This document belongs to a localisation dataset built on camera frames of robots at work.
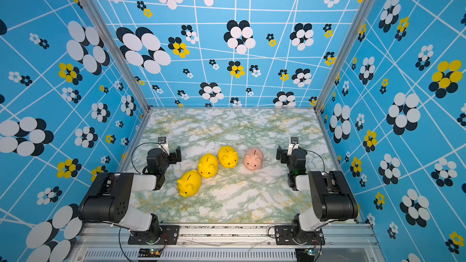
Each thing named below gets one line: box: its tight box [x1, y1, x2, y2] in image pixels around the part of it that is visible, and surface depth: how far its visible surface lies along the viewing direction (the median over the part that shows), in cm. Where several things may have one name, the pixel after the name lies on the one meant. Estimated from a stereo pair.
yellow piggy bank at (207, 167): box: [197, 152, 218, 179], surface depth 86 cm
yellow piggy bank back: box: [217, 145, 240, 169], surface depth 90 cm
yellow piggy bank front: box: [177, 169, 202, 198], surface depth 80 cm
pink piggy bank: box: [243, 147, 264, 172], surface depth 88 cm
